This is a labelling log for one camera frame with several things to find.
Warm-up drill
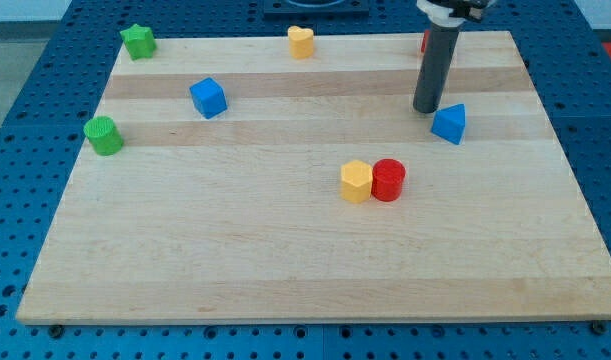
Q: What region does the yellow hexagon block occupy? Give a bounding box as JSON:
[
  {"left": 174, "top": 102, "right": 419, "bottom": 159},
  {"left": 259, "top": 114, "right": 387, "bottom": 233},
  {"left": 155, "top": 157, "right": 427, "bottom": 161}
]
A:
[{"left": 340, "top": 160, "right": 373, "bottom": 204}]

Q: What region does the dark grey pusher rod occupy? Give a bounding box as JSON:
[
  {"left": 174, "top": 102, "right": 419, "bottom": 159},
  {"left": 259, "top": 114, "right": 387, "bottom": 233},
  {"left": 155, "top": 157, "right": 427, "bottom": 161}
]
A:
[{"left": 412, "top": 23, "right": 460, "bottom": 114}]

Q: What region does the green star block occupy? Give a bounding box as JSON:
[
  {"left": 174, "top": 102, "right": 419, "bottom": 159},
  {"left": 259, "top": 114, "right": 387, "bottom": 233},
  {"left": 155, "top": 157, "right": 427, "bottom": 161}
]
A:
[{"left": 120, "top": 24, "right": 157, "bottom": 60}]

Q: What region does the wooden board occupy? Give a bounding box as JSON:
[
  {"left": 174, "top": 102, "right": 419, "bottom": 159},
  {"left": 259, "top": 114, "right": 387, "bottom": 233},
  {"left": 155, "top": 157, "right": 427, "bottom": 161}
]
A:
[{"left": 17, "top": 31, "right": 611, "bottom": 325}]

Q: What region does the black bolt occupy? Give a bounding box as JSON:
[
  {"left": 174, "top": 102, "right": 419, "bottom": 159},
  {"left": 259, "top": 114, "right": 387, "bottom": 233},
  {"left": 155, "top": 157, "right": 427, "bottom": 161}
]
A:
[
  {"left": 47, "top": 325, "right": 65, "bottom": 339},
  {"left": 590, "top": 321, "right": 607, "bottom": 335}
]

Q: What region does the red block behind pusher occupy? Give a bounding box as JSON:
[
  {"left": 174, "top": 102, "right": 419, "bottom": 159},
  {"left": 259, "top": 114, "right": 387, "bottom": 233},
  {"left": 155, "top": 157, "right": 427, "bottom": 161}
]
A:
[{"left": 420, "top": 29, "right": 431, "bottom": 54}]

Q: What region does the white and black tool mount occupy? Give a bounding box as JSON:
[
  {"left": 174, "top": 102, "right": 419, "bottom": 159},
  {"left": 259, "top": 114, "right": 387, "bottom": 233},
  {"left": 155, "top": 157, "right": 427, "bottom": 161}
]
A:
[{"left": 416, "top": 0, "right": 496, "bottom": 27}]

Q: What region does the green cylinder block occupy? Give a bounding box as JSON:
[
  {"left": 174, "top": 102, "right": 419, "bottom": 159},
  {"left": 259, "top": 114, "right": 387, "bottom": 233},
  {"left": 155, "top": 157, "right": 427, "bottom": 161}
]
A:
[{"left": 83, "top": 116, "right": 124, "bottom": 156}]

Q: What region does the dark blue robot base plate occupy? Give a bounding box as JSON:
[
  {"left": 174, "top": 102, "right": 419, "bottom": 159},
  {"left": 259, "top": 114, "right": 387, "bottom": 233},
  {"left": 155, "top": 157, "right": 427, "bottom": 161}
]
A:
[{"left": 261, "top": 0, "right": 371, "bottom": 17}]

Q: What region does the yellow heart block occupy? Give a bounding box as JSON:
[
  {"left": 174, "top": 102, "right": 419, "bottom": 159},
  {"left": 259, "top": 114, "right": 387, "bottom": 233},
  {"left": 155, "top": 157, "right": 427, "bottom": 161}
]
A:
[{"left": 287, "top": 26, "right": 315, "bottom": 59}]

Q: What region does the blue triangle block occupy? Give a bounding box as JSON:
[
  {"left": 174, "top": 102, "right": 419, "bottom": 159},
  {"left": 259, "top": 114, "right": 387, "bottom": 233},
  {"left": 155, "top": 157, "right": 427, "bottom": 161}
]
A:
[{"left": 431, "top": 104, "right": 466, "bottom": 145}]

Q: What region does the red cylinder block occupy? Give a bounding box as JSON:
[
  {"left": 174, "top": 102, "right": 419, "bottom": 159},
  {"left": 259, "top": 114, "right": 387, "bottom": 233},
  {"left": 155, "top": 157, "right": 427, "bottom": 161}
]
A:
[{"left": 371, "top": 158, "right": 406, "bottom": 202}]

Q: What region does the black bolt bottom right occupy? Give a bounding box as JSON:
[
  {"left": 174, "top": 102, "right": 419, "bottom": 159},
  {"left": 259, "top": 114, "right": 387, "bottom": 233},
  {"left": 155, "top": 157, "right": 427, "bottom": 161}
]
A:
[{"left": 590, "top": 321, "right": 607, "bottom": 335}]

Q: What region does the blue cube block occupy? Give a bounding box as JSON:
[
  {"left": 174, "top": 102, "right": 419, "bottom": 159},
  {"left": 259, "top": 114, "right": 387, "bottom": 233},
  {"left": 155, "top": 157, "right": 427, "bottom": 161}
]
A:
[{"left": 189, "top": 77, "right": 228, "bottom": 119}]

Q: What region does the black bolt bottom left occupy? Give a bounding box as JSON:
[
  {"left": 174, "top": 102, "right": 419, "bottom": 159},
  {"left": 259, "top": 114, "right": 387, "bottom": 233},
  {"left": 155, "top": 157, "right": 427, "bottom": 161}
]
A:
[{"left": 47, "top": 325, "right": 65, "bottom": 339}]

